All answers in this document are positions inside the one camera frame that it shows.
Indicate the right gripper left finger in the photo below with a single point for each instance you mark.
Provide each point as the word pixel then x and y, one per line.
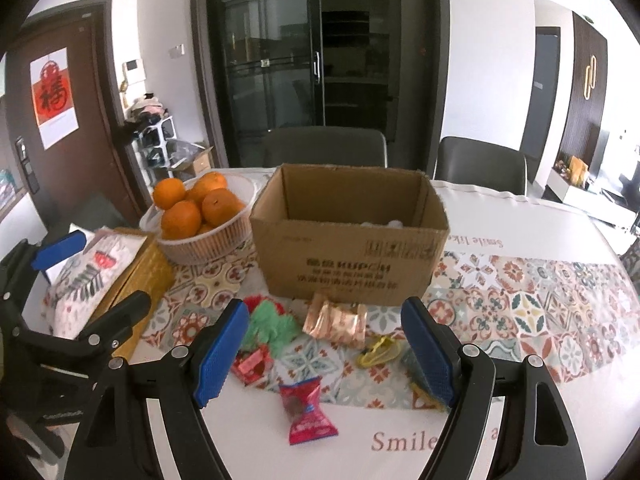
pixel 215 349

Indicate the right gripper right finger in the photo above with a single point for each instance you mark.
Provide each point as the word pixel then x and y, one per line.
pixel 436 350

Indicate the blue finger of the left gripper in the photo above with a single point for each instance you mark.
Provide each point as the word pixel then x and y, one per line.
pixel 117 324
pixel 50 255

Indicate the red green plush toy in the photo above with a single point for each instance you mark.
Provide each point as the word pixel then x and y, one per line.
pixel 270 325

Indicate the yellow minion carabiner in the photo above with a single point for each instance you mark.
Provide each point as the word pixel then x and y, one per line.
pixel 383 351

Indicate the red snack bar packet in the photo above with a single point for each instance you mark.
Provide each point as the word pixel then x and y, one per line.
pixel 251 367

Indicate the woven straw mat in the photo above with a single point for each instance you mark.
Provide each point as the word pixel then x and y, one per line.
pixel 150 272

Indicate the rose gold snack wrapper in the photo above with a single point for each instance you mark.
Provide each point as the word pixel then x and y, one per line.
pixel 329 321

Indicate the white plastic fruit basket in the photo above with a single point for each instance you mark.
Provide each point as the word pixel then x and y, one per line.
pixel 213 244

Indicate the orange bottom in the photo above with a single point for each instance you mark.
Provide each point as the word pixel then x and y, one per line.
pixel 183 220

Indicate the brown entrance door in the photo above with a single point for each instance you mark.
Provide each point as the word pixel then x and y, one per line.
pixel 95 159

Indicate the red candy packet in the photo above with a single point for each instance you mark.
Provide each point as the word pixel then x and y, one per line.
pixel 301 402

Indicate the orange top left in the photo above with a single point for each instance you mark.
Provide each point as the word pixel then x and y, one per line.
pixel 168 192

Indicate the brown cardboard box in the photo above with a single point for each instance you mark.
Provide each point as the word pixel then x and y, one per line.
pixel 307 234

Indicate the large front orange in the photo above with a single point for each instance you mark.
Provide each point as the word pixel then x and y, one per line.
pixel 219 206

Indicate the orange centre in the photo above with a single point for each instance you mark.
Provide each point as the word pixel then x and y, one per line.
pixel 204 185

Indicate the white shoe rack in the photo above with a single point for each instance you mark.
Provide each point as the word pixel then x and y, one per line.
pixel 155 140

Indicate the small cardboard box on floor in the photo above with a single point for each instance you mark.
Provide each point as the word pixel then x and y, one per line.
pixel 196 164

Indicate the red fu door poster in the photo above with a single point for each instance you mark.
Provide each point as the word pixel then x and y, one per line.
pixel 52 97

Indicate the dark chair right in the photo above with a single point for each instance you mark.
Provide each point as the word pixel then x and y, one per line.
pixel 468 161

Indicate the dark chair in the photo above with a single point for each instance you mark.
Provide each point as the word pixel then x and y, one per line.
pixel 323 145
pixel 468 161

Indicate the white tv console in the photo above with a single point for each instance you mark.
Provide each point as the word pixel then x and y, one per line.
pixel 596 205

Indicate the dark chair left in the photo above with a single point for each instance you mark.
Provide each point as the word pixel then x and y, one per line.
pixel 323 145

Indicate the black glass cabinet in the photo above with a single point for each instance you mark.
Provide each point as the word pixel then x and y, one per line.
pixel 286 64

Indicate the dark wall panel gold logo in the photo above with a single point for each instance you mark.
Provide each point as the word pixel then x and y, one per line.
pixel 587 95

